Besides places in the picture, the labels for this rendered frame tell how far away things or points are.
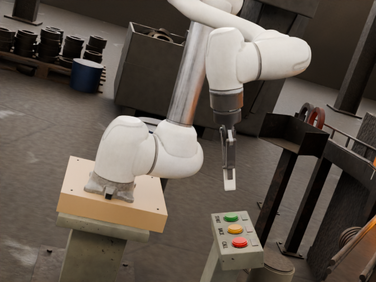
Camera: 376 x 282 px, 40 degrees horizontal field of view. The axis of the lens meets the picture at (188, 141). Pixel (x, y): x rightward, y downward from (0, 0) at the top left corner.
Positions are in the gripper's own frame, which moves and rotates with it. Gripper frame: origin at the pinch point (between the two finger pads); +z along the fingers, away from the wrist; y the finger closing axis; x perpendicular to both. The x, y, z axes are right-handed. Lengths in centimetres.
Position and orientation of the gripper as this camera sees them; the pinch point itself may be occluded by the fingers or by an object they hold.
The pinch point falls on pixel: (229, 178)
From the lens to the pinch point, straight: 145.3
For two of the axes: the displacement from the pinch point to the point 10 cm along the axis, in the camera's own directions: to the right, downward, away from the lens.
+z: 0.6, 9.5, 3.0
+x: -10.0, 0.8, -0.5
